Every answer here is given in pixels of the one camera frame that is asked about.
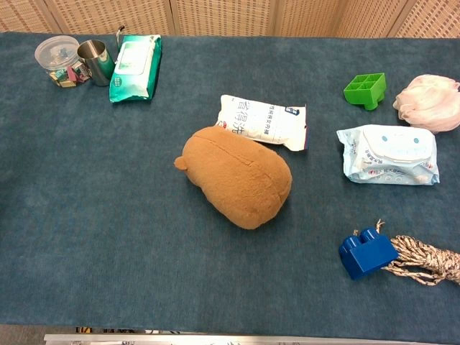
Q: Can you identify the brown plush toy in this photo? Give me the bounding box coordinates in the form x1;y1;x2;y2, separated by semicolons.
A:
174;125;293;230

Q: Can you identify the blue toy building brick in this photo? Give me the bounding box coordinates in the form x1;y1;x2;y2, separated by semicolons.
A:
339;227;400;281

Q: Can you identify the white printed pouch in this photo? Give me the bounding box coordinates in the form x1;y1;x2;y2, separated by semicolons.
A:
215;94;309;152

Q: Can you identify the dark teal table cloth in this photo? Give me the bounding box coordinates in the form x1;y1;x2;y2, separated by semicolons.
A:
0;31;460;344

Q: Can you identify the green wet wipes pack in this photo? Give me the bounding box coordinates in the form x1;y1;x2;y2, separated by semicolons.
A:
109;34;163;104

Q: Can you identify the woven folding screen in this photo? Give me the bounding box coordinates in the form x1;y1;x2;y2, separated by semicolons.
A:
0;0;460;39

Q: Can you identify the green plastic grid block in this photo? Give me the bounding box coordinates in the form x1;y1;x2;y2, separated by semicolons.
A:
343;72;387;111

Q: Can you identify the light blue wet wipes pack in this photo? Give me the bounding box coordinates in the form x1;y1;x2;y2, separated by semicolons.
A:
336;124;441;186

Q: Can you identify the steel cup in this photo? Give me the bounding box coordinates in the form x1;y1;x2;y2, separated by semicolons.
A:
77;24;126;87

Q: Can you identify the clear jar of binder clips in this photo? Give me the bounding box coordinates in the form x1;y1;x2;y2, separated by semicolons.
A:
34;35;93;88

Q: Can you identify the pink mesh bath sponge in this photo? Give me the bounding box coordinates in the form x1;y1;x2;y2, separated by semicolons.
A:
392;74;460;134

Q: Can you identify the metal rail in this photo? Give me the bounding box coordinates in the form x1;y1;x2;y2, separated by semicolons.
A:
43;333;460;345

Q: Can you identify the beige braided rope bundle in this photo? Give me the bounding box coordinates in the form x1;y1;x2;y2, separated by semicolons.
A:
352;218;460;287

